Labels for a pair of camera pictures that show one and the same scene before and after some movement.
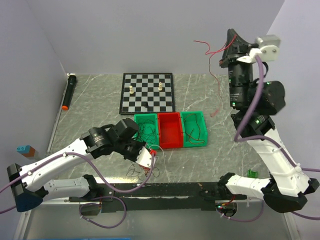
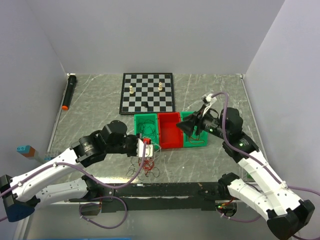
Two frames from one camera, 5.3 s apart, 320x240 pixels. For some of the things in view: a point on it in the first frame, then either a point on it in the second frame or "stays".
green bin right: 194,128 stays
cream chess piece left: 131,91 stays
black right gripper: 239,48 -> 188,124
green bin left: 148,132 stays
